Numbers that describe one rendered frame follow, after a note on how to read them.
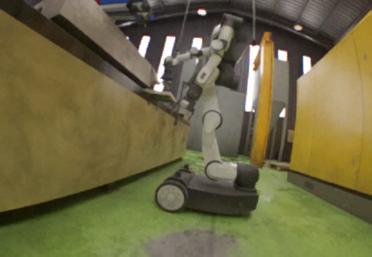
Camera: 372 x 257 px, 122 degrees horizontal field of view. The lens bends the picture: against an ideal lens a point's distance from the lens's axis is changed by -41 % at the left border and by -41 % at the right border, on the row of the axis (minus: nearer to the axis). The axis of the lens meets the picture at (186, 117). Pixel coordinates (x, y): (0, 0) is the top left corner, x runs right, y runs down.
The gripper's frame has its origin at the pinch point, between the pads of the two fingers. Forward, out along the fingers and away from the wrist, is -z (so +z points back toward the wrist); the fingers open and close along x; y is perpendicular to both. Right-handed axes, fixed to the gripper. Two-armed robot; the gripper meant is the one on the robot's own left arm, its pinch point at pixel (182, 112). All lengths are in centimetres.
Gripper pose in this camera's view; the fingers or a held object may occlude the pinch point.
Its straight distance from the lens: 107.6
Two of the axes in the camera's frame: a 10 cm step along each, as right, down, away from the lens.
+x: -8.5, -5.1, 1.2
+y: -0.7, -1.1, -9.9
